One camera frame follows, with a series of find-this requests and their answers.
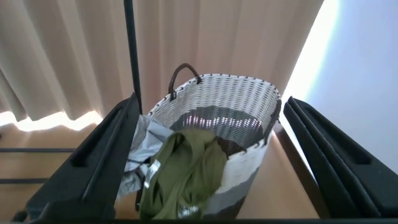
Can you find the green printed shirt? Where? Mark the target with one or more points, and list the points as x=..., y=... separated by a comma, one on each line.
x=186, y=174

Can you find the white laundry basket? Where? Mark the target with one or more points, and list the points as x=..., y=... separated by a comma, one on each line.
x=224, y=90

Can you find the black clothes rack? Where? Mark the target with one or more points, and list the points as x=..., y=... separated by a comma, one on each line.
x=132, y=46

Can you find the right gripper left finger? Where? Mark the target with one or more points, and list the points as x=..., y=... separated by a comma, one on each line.
x=62, y=193

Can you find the pale grey garment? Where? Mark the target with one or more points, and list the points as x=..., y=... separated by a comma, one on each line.
x=149, y=140

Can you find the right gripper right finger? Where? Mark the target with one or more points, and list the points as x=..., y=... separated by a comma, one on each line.
x=357, y=193

